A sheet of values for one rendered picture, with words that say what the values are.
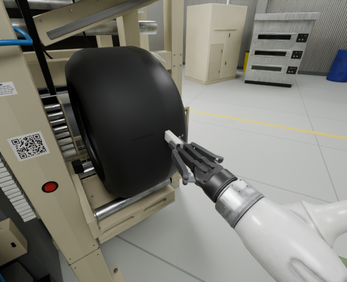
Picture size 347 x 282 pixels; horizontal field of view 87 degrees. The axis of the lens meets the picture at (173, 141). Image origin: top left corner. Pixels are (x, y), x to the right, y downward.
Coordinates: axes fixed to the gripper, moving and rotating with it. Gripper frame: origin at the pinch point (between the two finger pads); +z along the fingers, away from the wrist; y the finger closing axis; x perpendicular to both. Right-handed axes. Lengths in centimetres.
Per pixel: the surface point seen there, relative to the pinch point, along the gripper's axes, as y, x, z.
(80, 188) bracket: 25.7, 31.9, 24.6
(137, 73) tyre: 2.1, -14.1, 16.6
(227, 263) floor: -47, 121, -22
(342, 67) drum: -747, 102, 134
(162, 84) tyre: -3.5, -11.4, 12.5
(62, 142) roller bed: 26, 32, 58
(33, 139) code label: 32.0, 2.5, 22.3
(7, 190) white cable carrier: 43, 17, 22
